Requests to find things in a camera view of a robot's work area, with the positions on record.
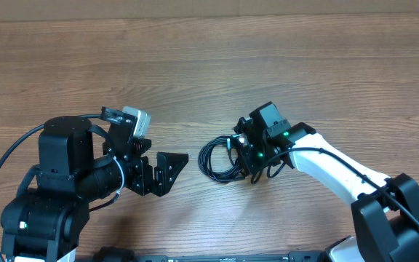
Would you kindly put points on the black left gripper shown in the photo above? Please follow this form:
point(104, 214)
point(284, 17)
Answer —
point(143, 184)

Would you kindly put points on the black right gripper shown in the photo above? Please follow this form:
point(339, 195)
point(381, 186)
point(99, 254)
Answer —
point(249, 162)

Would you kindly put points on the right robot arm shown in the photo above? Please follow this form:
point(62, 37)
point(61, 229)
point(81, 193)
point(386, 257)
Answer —
point(385, 210)

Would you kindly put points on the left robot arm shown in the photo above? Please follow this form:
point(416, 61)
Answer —
point(79, 162)

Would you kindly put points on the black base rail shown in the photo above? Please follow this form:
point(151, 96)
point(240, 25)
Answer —
point(114, 254)

